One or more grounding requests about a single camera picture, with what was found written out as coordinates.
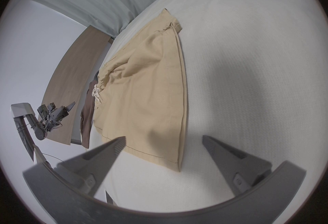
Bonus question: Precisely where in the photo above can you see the bed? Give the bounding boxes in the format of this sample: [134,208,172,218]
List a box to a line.
[42,0,328,214]

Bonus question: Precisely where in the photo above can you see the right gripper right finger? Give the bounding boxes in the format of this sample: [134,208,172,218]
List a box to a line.
[202,135,272,197]

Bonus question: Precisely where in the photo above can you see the brown shorts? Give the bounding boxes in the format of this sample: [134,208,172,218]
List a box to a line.
[80,81,99,149]

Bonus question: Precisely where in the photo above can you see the tan shorts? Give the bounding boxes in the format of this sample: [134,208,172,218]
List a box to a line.
[93,8,189,173]

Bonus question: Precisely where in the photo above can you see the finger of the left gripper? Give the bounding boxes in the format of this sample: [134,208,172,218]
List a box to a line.
[61,101,76,113]

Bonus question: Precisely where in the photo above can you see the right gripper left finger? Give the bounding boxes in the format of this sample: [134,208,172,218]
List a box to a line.
[57,136,127,197]

